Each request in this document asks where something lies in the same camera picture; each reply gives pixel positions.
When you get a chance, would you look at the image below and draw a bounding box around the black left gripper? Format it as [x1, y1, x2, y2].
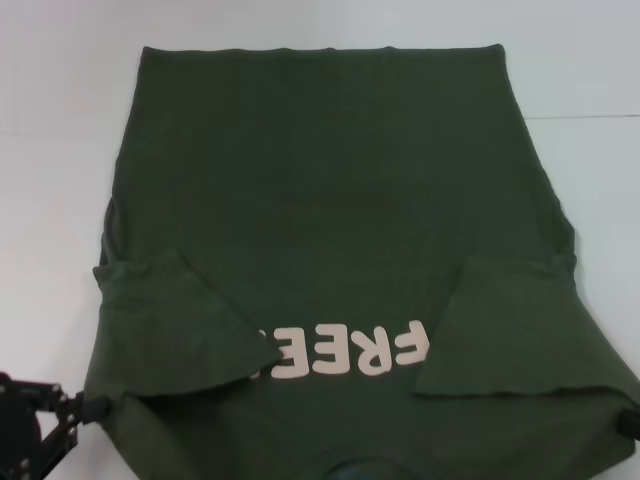
[0, 371, 110, 480]

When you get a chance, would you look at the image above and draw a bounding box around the dark green FREE T-shirt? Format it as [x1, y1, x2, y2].
[82, 43, 640, 480]

